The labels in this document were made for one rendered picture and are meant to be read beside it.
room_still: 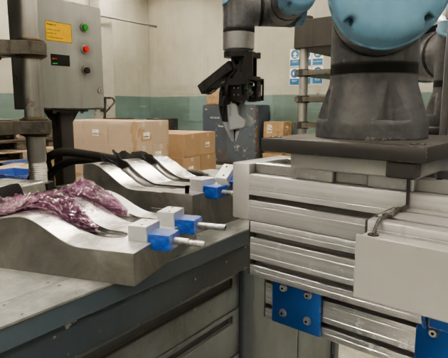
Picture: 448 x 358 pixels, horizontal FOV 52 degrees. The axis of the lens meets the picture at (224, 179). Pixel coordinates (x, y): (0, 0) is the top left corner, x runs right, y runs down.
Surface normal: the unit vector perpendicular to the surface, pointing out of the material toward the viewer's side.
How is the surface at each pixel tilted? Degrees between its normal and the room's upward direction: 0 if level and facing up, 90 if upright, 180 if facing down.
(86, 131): 92
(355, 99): 73
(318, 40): 90
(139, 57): 90
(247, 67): 90
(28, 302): 0
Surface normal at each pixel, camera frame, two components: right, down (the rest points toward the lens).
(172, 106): -0.60, 0.13
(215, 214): 0.81, 0.09
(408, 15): -0.25, 0.27
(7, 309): 0.00, -0.99
